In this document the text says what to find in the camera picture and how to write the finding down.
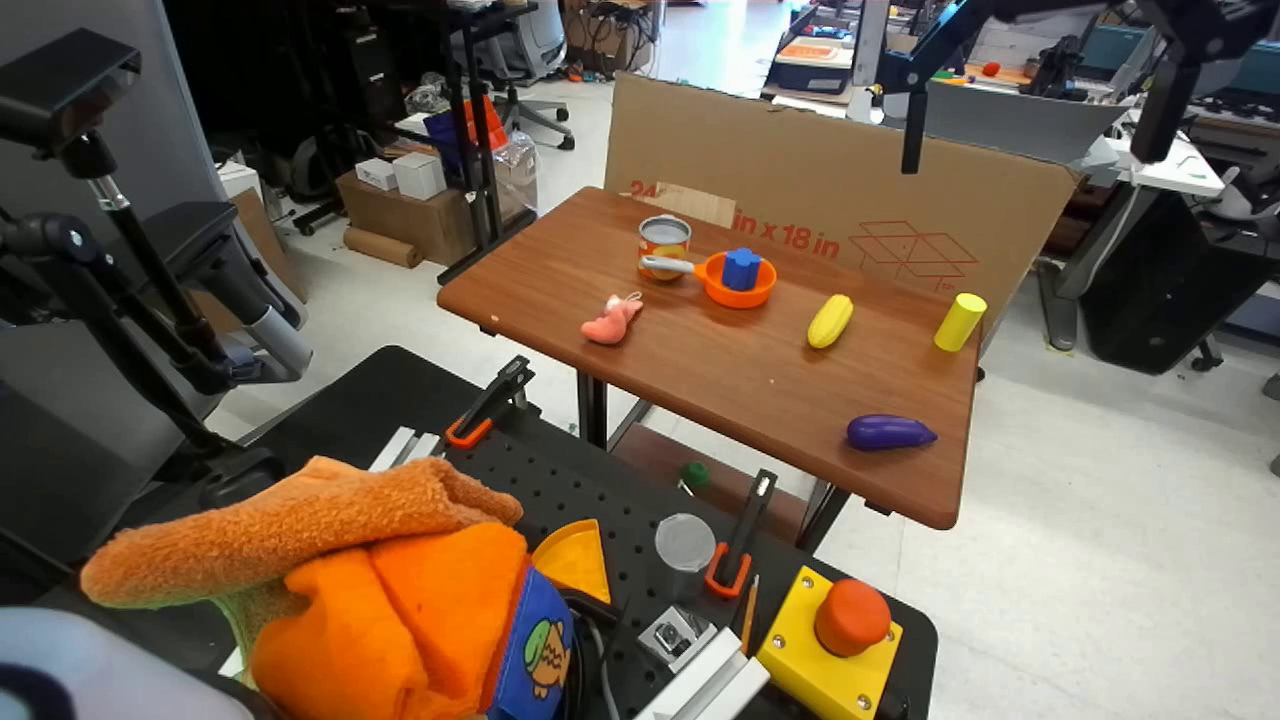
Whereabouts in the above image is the yellow toy corn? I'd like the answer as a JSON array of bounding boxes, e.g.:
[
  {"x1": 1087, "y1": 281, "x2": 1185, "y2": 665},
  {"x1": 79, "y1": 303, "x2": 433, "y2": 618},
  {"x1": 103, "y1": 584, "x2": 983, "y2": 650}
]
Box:
[{"x1": 805, "y1": 292, "x2": 857, "y2": 354}]

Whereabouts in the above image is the pink toy meat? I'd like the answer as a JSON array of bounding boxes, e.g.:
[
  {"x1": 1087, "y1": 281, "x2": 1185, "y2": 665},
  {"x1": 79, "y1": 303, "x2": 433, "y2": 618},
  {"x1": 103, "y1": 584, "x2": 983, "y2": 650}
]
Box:
[{"x1": 580, "y1": 296, "x2": 644, "y2": 349}]

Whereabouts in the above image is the orange bowl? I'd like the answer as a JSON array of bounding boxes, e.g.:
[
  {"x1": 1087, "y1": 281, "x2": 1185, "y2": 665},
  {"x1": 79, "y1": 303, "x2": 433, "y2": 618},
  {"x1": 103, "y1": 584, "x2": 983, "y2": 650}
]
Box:
[{"x1": 697, "y1": 248, "x2": 775, "y2": 311}]

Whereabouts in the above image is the blue cylinder block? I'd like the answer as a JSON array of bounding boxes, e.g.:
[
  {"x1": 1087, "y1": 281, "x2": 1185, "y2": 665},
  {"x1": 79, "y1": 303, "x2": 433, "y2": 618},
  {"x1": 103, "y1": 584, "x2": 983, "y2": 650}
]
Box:
[{"x1": 719, "y1": 248, "x2": 759, "y2": 292}]

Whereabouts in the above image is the orange black clamp left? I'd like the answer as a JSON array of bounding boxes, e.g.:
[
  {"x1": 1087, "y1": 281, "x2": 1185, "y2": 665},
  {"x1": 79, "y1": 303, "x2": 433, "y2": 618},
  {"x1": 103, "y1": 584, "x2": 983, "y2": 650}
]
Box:
[{"x1": 443, "y1": 358, "x2": 533, "y2": 451}]

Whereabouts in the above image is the orange black clamp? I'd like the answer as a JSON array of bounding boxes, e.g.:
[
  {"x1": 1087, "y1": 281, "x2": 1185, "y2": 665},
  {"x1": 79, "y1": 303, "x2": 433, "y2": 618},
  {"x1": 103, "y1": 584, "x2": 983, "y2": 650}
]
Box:
[
  {"x1": 443, "y1": 358, "x2": 533, "y2": 451},
  {"x1": 702, "y1": 468, "x2": 775, "y2": 599}
]

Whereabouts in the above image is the grey round disc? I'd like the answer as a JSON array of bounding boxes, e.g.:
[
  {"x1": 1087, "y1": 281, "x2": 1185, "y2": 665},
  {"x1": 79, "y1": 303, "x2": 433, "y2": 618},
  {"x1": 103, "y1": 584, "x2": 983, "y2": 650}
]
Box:
[{"x1": 650, "y1": 512, "x2": 716, "y2": 572}]

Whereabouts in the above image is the black perforated cart top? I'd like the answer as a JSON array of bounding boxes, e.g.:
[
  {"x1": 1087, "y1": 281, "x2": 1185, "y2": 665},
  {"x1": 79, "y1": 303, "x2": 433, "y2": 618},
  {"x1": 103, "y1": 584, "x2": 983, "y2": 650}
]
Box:
[{"x1": 111, "y1": 345, "x2": 939, "y2": 720}]

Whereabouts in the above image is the wooden table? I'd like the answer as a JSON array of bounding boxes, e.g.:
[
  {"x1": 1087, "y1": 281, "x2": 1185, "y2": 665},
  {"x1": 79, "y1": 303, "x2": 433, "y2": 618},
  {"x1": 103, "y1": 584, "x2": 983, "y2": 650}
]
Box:
[{"x1": 438, "y1": 189, "x2": 976, "y2": 530}]

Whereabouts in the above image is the orange black clamp right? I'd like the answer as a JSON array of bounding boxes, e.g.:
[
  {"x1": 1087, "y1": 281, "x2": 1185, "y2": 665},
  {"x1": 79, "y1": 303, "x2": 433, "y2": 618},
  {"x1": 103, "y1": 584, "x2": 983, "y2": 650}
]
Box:
[{"x1": 702, "y1": 468, "x2": 775, "y2": 599}]

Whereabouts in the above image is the purple toy eggplant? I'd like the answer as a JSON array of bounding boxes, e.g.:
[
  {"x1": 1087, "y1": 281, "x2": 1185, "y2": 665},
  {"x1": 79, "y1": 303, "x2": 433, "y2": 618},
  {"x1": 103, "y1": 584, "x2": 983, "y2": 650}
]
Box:
[{"x1": 842, "y1": 417, "x2": 935, "y2": 451}]

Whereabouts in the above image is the cardboard sheet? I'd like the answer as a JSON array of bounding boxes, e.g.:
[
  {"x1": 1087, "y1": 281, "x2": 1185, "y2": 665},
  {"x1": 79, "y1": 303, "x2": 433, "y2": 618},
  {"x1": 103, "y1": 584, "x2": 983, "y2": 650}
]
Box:
[{"x1": 604, "y1": 77, "x2": 1075, "y2": 345}]

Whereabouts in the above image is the cardboard box on floor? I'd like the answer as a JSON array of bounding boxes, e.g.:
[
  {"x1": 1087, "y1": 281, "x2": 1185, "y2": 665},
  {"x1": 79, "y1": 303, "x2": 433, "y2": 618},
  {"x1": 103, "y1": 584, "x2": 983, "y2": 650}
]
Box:
[{"x1": 335, "y1": 147, "x2": 526, "y2": 268}]

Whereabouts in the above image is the orange plush toy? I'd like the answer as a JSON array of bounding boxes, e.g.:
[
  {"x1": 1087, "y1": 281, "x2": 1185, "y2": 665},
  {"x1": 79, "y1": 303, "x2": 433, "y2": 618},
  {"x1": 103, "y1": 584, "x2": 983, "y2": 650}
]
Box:
[{"x1": 246, "y1": 523, "x2": 575, "y2": 720}]

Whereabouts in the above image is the yellow cylinder block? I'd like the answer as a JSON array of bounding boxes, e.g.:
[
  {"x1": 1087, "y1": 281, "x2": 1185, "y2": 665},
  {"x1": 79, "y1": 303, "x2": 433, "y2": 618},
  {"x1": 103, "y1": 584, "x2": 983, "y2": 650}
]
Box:
[{"x1": 932, "y1": 292, "x2": 986, "y2": 354}]

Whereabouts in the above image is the yellow box red button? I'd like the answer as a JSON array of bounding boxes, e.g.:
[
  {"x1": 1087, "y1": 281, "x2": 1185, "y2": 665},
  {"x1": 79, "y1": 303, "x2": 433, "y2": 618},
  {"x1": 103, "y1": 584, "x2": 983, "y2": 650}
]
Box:
[{"x1": 756, "y1": 570, "x2": 902, "y2": 720}]

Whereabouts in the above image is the black office chair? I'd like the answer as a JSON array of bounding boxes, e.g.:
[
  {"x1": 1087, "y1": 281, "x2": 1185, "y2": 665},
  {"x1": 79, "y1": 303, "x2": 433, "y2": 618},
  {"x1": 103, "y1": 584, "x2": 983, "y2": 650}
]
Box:
[{"x1": 468, "y1": 0, "x2": 575, "y2": 151}]

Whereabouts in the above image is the orange towel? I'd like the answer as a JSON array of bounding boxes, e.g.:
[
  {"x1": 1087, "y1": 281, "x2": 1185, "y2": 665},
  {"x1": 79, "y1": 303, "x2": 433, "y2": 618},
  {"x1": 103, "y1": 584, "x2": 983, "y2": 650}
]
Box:
[{"x1": 79, "y1": 455, "x2": 524, "y2": 609}]

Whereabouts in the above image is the silver aluminium rail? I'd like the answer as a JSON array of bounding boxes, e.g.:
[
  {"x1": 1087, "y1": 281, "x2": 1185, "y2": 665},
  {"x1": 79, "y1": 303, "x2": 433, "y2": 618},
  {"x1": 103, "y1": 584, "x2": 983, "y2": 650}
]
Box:
[{"x1": 637, "y1": 634, "x2": 769, "y2": 720}]

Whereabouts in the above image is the black camera on stand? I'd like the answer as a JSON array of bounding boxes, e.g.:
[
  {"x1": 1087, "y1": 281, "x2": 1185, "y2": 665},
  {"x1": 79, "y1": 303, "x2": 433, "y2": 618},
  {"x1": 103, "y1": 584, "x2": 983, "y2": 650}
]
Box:
[{"x1": 0, "y1": 27, "x2": 314, "y2": 455}]

